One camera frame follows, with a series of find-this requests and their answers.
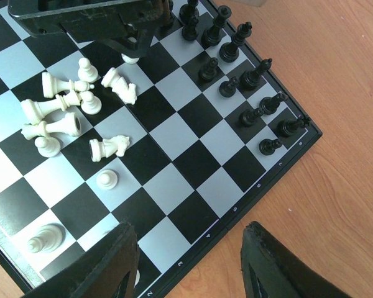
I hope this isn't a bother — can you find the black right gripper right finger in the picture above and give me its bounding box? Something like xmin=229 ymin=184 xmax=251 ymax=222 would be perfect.
xmin=241 ymin=221 xmax=349 ymax=297

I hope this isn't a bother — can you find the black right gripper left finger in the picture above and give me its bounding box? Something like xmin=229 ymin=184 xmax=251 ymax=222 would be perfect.
xmin=24 ymin=222 xmax=140 ymax=298

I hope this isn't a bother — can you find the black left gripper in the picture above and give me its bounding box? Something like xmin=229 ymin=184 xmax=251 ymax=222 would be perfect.
xmin=7 ymin=0 xmax=174 ymax=58

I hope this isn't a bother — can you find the white knight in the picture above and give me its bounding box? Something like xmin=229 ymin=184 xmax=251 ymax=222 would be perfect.
xmin=89 ymin=135 xmax=130 ymax=162
xmin=101 ymin=67 xmax=137 ymax=105

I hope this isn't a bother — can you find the white king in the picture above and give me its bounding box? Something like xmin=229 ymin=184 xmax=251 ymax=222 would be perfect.
xmin=21 ymin=91 xmax=81 ymax=125

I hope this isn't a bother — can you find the black white chessboard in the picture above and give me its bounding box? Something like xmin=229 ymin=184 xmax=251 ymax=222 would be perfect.
xmin=0 ymin=1 xmax=321 ymax=297

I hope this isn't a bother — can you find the white pawn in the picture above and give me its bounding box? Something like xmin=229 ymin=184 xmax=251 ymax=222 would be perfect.
xmin=78 ymin=91 xmax=102 ymax=115
xmin=96 ymin=169 xmax=118 ymax=190
xmin=134 ymin=270 xmax=140 ymax=286
xmin=121 ymin=53 xmax=139 ymax=65
xmin=78 ymin=58 xmax=99 ymax=83

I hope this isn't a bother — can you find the black pawn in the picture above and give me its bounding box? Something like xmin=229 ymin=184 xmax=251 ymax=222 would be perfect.
xmin=239 ymin=107 xmax=264 ymax=127
xmin=219 ymin=76 xmax=239 ymax=97
xmin=182 ymin=16 xmax=199 ymax=41
xmin=259 ymin=138 xmax=283 ymax=156
xmin=198 ymin=57 xmax=218 ymax=82

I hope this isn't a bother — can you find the black queen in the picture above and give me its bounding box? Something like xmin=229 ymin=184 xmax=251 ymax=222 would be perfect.
xmin=201 ymin=5 xmax=232 ymax=47

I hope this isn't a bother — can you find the white bishop lying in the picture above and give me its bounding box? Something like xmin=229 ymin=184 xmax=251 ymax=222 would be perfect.
xmin=42 ymin=72 xmax=94 ymax=98

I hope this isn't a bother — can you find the black king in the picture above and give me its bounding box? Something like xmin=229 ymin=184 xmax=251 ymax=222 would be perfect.
xmin=219 ymin=22 xmax=252 ymax=63

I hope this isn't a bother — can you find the white queen lying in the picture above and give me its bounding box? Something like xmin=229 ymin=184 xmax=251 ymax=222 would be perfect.
xmin=21 ymin=112 xmax=81 ymax=140

